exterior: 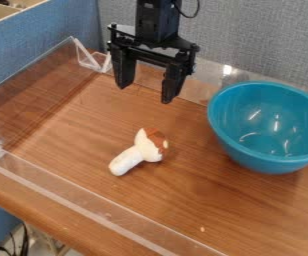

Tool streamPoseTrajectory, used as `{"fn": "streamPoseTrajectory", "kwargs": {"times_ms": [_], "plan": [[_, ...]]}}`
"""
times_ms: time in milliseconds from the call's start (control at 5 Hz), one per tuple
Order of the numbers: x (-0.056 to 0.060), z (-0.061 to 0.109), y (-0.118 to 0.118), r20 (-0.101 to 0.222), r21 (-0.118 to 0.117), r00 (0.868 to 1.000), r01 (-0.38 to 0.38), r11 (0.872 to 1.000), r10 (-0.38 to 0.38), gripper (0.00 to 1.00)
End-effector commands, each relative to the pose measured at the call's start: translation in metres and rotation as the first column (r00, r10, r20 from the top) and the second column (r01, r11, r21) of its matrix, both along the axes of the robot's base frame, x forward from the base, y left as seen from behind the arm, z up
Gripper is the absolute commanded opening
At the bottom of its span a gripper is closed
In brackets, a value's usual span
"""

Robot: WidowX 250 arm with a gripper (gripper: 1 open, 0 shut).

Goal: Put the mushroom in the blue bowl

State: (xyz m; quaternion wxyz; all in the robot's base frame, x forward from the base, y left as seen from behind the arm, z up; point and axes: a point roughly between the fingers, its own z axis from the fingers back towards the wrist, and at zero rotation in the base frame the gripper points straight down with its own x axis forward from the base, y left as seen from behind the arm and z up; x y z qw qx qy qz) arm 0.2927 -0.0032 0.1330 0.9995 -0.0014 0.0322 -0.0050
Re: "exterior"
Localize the blue plastic bowl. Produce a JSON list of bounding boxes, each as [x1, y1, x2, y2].
[[207, 81, 308, 175]]

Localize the blue partition panel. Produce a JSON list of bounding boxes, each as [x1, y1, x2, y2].
[[0, 0, 102, 83]]

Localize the black cables under table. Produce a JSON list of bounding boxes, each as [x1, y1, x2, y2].
[[0, 222, 31, 256]]

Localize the clear acrylic left barrier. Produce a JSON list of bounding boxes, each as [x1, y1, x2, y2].
[[0, 37, 99, 118]]

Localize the white brown toy mushroom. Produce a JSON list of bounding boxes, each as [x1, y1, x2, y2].
[[108, 128, 168, 176]]

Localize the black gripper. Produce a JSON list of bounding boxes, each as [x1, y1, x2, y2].
[[107, 0, 201, 104]]

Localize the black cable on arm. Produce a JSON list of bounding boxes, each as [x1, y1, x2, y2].
[[172, 0, 202, 19]]

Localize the clear acrylic front barrier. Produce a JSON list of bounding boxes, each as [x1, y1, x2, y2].
[[0, 145, 227, 256]]

